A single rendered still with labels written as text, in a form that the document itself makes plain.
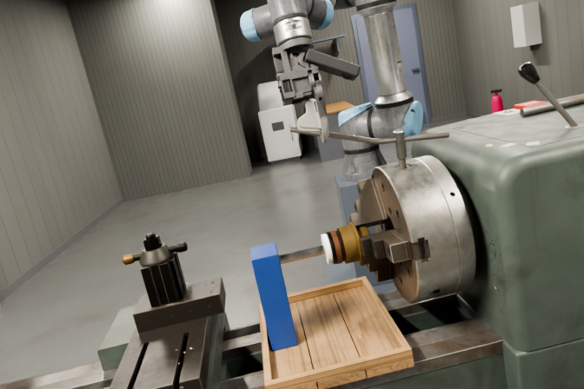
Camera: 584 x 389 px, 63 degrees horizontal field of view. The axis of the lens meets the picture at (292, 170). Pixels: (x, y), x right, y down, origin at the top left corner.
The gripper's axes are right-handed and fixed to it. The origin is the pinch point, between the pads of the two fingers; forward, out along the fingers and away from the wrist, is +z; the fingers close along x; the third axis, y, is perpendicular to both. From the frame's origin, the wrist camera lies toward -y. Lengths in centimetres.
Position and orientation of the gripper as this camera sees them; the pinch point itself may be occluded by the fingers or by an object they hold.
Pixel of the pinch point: (327, 135)
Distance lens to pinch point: 97.7
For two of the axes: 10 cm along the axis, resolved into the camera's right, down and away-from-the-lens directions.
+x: 0.5, -0.7, -10.0
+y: -9.7, 2.2, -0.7
